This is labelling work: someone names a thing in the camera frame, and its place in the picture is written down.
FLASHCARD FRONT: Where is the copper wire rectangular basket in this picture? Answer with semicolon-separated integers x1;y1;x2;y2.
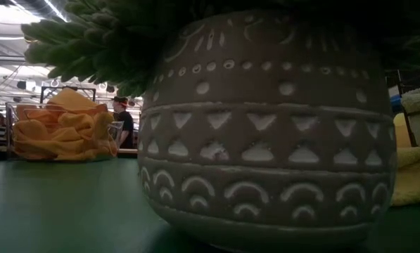
385;67;420;148

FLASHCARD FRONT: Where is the clear plastic bin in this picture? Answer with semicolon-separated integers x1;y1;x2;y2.
4;100;125;163

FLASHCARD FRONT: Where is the grey-green artificial succulent plant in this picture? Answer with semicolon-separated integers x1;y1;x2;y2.
20;0;420;99

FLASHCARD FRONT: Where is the grey patterned ceramic pot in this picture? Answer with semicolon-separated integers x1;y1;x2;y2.
137;10;397;253

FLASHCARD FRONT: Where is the orange microfiber towel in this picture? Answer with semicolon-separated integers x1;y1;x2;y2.
15;87;108;122
11;111;120;162

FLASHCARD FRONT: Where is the yellow microfiber towel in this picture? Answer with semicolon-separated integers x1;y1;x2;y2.
390;145;420;207

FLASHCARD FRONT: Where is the yellow plastic bin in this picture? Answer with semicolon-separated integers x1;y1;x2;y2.
392;112;413;149

